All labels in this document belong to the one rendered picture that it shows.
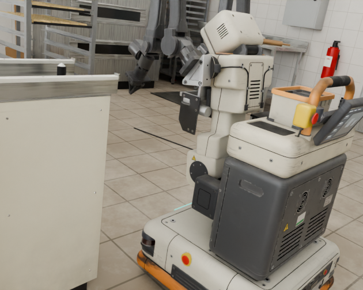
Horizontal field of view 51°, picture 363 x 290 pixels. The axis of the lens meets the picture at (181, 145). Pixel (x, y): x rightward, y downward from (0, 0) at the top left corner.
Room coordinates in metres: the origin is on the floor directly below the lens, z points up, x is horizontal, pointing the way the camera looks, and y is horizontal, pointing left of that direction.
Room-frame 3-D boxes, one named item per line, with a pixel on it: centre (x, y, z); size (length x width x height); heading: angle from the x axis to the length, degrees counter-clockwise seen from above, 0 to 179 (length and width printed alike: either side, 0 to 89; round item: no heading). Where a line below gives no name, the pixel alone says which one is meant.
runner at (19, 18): (2.50, 1.20, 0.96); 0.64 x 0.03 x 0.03; 49
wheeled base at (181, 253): (1.44, -0.32, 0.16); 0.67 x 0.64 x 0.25; 49
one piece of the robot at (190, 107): (1.63, -0.10, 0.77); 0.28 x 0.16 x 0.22; 139
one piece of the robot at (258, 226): (1.38, -0.39, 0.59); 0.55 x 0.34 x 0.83; 139
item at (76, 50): (2.80, 0.94, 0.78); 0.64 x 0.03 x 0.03; 49
